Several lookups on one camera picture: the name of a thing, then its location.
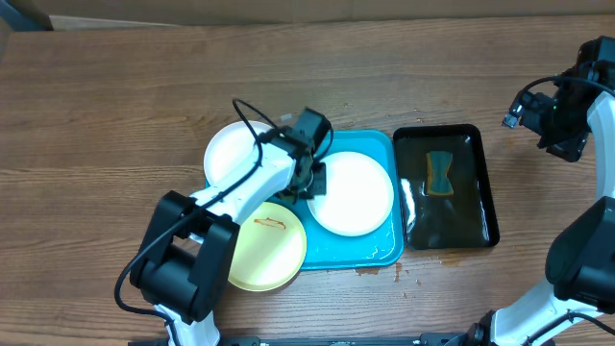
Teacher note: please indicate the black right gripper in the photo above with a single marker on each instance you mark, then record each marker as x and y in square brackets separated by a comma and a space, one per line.
[533, 113]

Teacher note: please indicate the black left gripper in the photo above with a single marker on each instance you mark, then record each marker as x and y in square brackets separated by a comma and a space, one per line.
[320, 189]

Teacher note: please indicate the white plate with sauce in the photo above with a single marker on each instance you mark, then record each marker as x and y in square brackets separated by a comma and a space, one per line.
[353, 194]

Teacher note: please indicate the yellow plate with sauce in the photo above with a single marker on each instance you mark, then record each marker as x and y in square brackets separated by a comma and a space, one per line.
[270, 250]

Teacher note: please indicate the green and yellow sponge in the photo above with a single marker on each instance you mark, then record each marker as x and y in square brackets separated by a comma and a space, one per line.
[438, 166]

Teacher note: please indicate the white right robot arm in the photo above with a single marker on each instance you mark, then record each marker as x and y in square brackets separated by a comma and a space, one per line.
[579, 270]

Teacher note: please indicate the black water tray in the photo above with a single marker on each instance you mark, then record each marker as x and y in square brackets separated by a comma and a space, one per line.
[467, 219]

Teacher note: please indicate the white plate with red stain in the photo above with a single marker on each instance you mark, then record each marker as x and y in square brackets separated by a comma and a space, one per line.
[230, 146]

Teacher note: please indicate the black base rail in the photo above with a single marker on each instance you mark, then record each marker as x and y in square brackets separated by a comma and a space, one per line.
[427, 339]

